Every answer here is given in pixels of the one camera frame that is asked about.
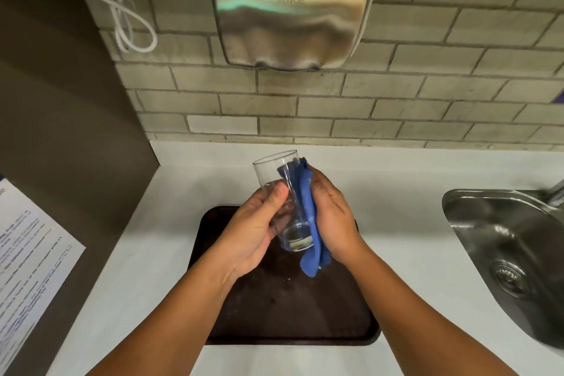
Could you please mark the person's left hand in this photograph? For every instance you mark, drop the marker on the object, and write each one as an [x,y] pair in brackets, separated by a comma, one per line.
[249,234]

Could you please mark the person's right hand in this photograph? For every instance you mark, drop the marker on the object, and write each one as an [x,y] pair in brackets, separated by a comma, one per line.
[335,223]

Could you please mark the person's right thumb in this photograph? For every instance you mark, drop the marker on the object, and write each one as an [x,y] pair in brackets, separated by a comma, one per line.
[318,186]

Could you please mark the person's left thumb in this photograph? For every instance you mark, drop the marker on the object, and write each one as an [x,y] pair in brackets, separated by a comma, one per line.
[274,204]

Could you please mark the clear drinking glass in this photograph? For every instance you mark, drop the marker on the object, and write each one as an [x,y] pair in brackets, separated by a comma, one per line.
[284,201]

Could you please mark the blue cleaning cloth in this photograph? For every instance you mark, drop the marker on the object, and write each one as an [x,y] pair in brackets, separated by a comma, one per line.
[308,208]

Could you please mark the person's left forearm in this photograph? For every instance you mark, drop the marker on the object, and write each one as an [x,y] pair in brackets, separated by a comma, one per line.
[167,323]

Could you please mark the person's right forearm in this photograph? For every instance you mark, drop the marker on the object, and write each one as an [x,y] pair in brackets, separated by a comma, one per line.
[418,323]

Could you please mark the dark brown tray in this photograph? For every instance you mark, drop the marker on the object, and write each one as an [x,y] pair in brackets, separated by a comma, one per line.
[286,296]

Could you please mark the stainless steel hand dryer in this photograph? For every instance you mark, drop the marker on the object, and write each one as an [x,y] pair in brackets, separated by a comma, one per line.
[288,14]

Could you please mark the stainless steel sink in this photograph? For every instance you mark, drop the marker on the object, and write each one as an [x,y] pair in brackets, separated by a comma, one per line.
[511,256]

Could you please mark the sink drain strainer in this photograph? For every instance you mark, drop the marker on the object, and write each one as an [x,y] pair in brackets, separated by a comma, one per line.
[511,278]

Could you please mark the white printed notice sheet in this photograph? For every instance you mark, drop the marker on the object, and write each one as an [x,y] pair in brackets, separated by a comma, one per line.
[31,261]

